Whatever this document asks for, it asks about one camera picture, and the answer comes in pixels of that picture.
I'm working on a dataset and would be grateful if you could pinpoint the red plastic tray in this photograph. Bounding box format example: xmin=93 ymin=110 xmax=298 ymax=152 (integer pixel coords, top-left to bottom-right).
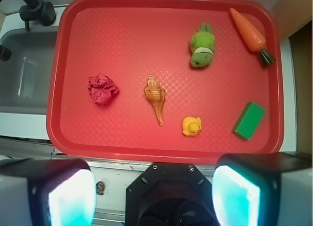
xmin=47 ymin=0 xmax=284 ymax=164

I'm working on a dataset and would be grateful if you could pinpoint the green rectangular block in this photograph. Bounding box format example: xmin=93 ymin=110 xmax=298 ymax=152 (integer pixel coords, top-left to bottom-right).
xmin=232 ymin=101 xmax=266 ymax=140

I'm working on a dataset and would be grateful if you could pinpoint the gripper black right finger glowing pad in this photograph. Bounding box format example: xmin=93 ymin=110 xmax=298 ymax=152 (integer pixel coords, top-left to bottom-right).
xmin=212 ymin=152 xmax=313 ymax=226

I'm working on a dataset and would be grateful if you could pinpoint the orange toy carrot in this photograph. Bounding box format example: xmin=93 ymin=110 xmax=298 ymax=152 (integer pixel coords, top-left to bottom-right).
xmin=230 ymin=8 xmax=275 ymax=66

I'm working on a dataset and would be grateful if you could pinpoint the black faucet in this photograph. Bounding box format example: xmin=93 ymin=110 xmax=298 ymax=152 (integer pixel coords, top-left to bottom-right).
xmin=0 ymin=0 xmax=57 ymax=31

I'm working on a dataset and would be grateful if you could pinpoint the grey sink basin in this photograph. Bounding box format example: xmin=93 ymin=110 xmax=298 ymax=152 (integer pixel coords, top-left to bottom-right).
xmin=0 ymin=26 xmax=58 ymax=115

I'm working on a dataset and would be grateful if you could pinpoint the orange striped conch shell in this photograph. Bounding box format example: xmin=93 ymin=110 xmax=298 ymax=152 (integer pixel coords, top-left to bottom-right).
xmin=144 ymin=74 xmax=166 ymax=126

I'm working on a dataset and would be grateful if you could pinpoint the crumpled red paper ball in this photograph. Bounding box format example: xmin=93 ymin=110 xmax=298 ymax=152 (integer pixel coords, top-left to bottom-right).
xmin=88 ymin=73 xmax=119 ymax=105

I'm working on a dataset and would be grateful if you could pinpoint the yellow rubber duck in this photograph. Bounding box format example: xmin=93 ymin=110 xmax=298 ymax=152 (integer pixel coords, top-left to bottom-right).
xmin=182 ymin=116 xmax=202 ymax=136

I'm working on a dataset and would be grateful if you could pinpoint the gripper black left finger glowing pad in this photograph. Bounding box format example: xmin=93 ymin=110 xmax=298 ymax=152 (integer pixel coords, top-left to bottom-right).
xmin=0 ymin=158 xmax=97 ymax=226

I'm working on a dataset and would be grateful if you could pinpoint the black faucet handle knob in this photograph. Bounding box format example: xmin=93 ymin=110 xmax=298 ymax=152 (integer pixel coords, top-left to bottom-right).
xmin=0 ymin=45 xmax=12 ymax=61

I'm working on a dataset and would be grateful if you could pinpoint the green plush turtle toy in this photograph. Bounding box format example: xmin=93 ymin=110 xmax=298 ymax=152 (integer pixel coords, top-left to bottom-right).
xmin=189 ymin=22 xmax=216 ymax=68

